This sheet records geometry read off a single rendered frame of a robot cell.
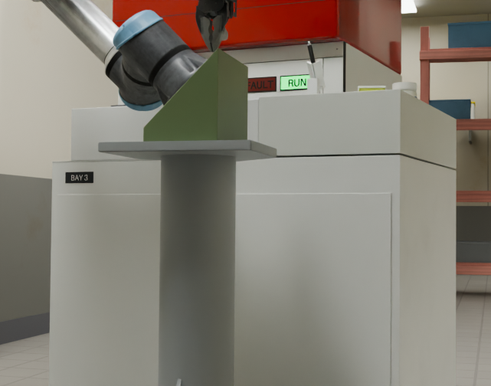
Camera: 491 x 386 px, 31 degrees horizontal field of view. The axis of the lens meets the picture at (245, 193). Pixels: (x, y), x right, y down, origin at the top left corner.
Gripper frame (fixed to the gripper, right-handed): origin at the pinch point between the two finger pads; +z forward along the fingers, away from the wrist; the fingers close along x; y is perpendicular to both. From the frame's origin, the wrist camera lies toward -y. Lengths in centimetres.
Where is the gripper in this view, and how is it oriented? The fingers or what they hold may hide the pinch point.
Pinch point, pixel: (211, 46)
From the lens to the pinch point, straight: 227.1
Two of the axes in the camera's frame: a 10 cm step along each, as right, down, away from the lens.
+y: 4.2, 0.3, 9.1
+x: -9.1, 0.0, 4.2
